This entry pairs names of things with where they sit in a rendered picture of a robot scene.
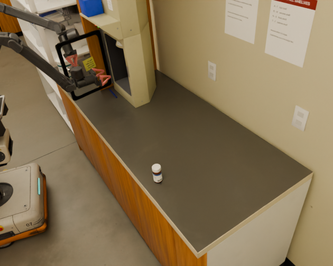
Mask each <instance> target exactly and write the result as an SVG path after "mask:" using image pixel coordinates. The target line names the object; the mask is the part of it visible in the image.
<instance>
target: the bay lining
mask: <svg viewBox="0 0 333 266"><path fill-rule="evenodd" d="M104 35H105V40H106V45H107V49H108V55H109V59H110V64H111V67H112V72H113V77H114V81H118V80H120V79H123V78H126V77H128V74H127V68H126V62H125V57H124V51H123V49H122V48H119V47H117V46H116V40H115V39H113V38H112V37H110V36H109V35H107V34H106V33H105V34H104Z"/></svg>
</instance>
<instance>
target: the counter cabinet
mask: <svg viewBox="0 0 333 266"><path fill-rule="evenodd" d="M56 84H57V83H56ZM57 87H58V90H59V92H60V95H61V99H62V101H63V104H64V107H65V109H66V112H67V115H68V118H69V121H70V123H71V126H72V129H73V132H74V135H75V138H76V140H77V143H78V146H79V149H80V150H83V151H84V153H85V154H86V156H87V157H88V159H89V160H90V162H91V163H92V165H93V166H94V168H95V169H96V171H97V172H98V173H99V175H100V176H101V178H102V179H103V181H104V182H105V184H106V185H107V187H108V188H109V189H110V191H111V192H112V194H113V195H114V197H115V198H116V199H117V201H118V202H119V204H120V206H121V207H122V209H123V210H124V211H125V213H126V214H127V216H128V217H129V219H130V220H131V221H132V223H133V224H134V226H135V227H136V229H137V230H138V232H139V233H140V235H141V236H142V238H143V239H144V241H145V242H146V243H147V245H148V246H149V248H150V249H151V251H152V252H153V254H154V255H155V257H156V258H157V260H158V261H159V262H160V264H161V266H283V265H284V262H285V258H286V255H287V253H288V250H289V246H290V243H291V240H292V237H293V234H294V231H295V228H296V225H297V222H298V219H299V216H300V213H301V210H302V207H303V204H304V200H305V198H306V195H307V192H308V189H309V186H310V182H311V179H312V178H311V179H309V180H308V181H307V182H305V183H304V184H302V185H301V186H300V187H298V188H297V189H295V190H294V191H293V192H291V193H290V194H289V195H287V196H286V197H284V198H283V199H281V200H280V201H278V202H277V203H276V204H274V205H273V206H271V207H270V208H269V209H267V210H266V211H265V212H263V213H262V214H260V215H259V216H258V217H256V218H255V219H253V220H252V221H250V222H249V223H247V224H246V225H245V226H243V227H242V228H241V229H239V230H238V231H236V232H235V233H234V234H232V235H231V236H229V237H228V238H227V239H225V240H223V241H222V242H221V243H219V244H218V245H217V246H215V247H214V248H212V249H211V250H210V251H208V252H207V253H205V254H204V255H203V256H201V257H200V258H198V259H197V257H196V256H195V255H194V254H193V252H192V251H191V250H190V249H189V247H188V246H187V245H186V244H185V242H184V241H183V240H182V238H181V237H180V236H179V235H178V233H177V232H176V231H175V230H174V228H173V227H172V226H171V225H170V224H169V222H168V221H167V220H166V219H165V217H164V216H163V215H162V214H161V212H160V211H159V210H158V209H157V208H156V206H155V205H154V204H153V203H152V201H151V200H150V199H149V198H148V196H147V195H146V194H145V193H144V191H143V190H142V189H141V188H140V186H139V185H138V184H137V182H136V181H135V180H134V179H133V177H132V176H131V175H130V174H129V173H128V171H127V170H126V169H125V168H124V166H123V165H122V164H121V163H120V161H119V160H118V159H117V158H116V156H115V155H114V154H113V153H112V151H111V150H110V149H109V148H108V147H107V145H106V144H105V143H104V142H103V140H102V139H101V138H100V137H99V135H98V134H97V133H96V132H95V130H94V129H93V128H92V126H91V125H90V124H89V123H88V121H87V120H86V119H85V118H84V117H83V115H82V114H81V113H80V112H79V110H78V109H77V108H76V107H75V105H74V104H73V103H72V102H71V100H70V99H69V98H68V97H67V95H66V94H65V93H64V92H63V91H62V89H61V88H60V87H59V86H58V84H57Z"/></svg>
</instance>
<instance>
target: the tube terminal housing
mask: <svg viewBox="0 0 333 266"><path fill-rule="evenodd" d="M111 1H112V7H113V11H111V10H109V9H108V4H107V0H101V3H102V6H103V11H104V13H105V14H107V15H109V16H111V17H113V18H115V19H117V20H118V21H120V23H121V29H122V35H123V39H121V40H118V39H117V38H115V37H113V36H112V35H110V34H109V33H107V32H104V31H103V33H104V34H105V33H106V34H107V35H109V36H110V37H112V38H113V39H115V40H117V41H118V42H119V43H121V44H122V46H123V51H124V57H125V62H126V66H127V67H128V71H129V77H128V79H129V85H130V89H131V95H132V96H130V95H129V94H128V93H127V92H125V91H124V90H123V89H122V88H121V87H120V86H119V85H117V84H116V83H115V81H114V83H113V84H114V89H115V90H116V91H117V92H118V93H120V94H121V95H122V96H123V97H124V98H125V99H126V100H127V101H128V102H129V103H131V104H132V105H133V106H134V107H135V108H137V107H139V106H142V105H144V104H146V103H149V102H150V101H151V98H152V96H153V94H154V91H155V89H156V80H155V72H154V63H153V54H152V45H151V36H150V27H149V19H148V14H147V5H146V0H111ZM104 36H105V35H104Z"/></svg>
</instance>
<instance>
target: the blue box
mask: <svg viewBox="0 0 333 266"><path fill-rule="evenodd" d="M79 4H80V8H81V12H82V14H83V15H85V16H87V17H92V16H95V15H99V14H103V13H104V11H103V6H102V3H101V0H79Z"/></svg>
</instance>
